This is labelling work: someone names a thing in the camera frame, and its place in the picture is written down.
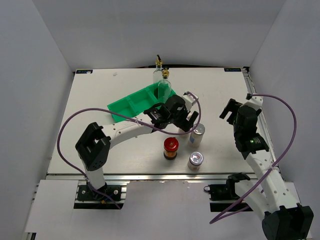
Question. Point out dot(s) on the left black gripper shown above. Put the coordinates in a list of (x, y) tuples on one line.
[(184, 124)]

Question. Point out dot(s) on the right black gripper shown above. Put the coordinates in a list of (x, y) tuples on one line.
[(232, 106)]

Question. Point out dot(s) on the jar with silver lid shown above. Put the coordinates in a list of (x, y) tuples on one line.
[(182, 133)]

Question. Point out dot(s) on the blue label silver lid shaker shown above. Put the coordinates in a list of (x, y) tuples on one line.
[(196, 135)]

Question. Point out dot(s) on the glass bottle gold black pourer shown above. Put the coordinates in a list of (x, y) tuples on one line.
[(164, 86)]

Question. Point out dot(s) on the glass bottle with dark bottom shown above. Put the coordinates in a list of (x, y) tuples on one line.
[(157, 74)]

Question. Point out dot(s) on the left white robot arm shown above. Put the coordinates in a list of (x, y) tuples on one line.
[(96, 141)]

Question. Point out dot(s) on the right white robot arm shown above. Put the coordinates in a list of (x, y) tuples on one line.
[(282, 216)]

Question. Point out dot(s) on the red lid dark sauce jar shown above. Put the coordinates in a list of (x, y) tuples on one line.
[(170, 148)]

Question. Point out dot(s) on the small red label spice jar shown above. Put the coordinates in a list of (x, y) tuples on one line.
[(195, 161)]

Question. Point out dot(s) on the right blue table label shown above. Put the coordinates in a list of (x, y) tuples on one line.
[(231, 69)]

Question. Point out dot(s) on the blue table label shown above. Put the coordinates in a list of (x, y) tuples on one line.
[(84, 71), (231, 69)]

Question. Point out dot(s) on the green three-compartment bin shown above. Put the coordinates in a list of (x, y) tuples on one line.
[(135, 103)]

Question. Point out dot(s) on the left blue table label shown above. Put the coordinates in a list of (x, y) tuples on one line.
[(84, 71)]

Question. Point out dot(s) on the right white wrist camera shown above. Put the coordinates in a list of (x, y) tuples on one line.
[(254, 102)]

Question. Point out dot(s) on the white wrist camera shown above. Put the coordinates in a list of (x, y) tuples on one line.
[(190, 100), (254, 102)]

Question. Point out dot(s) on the right aluminium table rail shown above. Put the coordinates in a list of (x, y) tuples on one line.
[(262, 123)]

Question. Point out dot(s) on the aluminium table rail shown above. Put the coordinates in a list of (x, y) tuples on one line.
[(262, 123), (146, 177)]

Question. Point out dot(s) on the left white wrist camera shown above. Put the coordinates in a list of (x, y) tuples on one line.
[(190, 100)]

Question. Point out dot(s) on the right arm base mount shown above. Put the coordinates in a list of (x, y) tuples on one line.
[(223, 195)]

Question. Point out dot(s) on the front aluminium table rail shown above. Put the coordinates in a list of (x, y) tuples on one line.
[(146, 177)]

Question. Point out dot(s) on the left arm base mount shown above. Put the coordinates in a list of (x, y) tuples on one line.
[(108, 197)]

